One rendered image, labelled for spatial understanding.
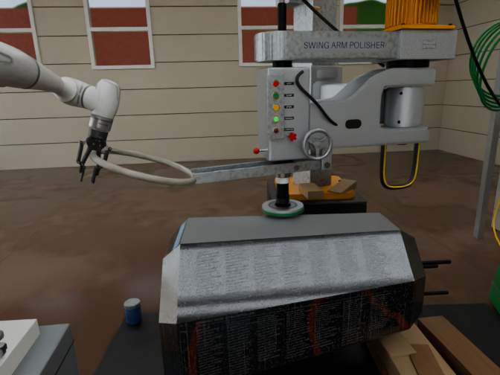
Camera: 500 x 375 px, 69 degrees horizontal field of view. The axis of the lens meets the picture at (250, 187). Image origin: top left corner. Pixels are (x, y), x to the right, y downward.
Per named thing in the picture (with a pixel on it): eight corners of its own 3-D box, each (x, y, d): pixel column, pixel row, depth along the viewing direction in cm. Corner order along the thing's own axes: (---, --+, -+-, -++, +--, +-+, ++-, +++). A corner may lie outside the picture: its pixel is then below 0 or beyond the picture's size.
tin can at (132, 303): (145, 317, 237) (143, 299, 234) (135, 326, 228) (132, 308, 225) (132, 314, 241) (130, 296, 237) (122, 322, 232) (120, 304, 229)
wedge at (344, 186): (343, 185, 248) (343, 178, 247) (356, 187, 242) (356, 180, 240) (327, 191, 235) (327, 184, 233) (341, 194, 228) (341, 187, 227)
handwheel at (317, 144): (324, 156, 179) (325, 126, 175) (333, 160, 170) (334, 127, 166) (295, 158, 176) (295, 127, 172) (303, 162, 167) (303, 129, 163)
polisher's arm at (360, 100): (404, 156, 208) (411, 66, 195) (431, 164, 186) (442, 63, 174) (281, 165, 194) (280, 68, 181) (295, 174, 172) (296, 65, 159)
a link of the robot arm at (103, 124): (116, 120, 155) (112, 134, 155) (110, 117, 162) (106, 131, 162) (94, 114, 149) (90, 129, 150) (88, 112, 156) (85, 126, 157)
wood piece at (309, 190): (298, 190, 239) (298, 183, 237) (313, 189, 240) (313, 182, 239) (307, 199, 220) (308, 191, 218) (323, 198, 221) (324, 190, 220)
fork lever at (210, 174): (318, 162, 197) (318, 153, 196) (334, 169, 179) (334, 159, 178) (191, 176, 184) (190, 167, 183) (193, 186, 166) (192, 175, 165)
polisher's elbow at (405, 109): (375, 126, 194) (377, 88, 189) (396, 123, 205) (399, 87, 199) (408, 128, 179) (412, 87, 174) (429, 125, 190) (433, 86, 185)
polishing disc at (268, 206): (285, 198, 203) (285, 196, 203) (312, 207, 186) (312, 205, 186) (254, 205, 191) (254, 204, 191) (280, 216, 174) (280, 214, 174)
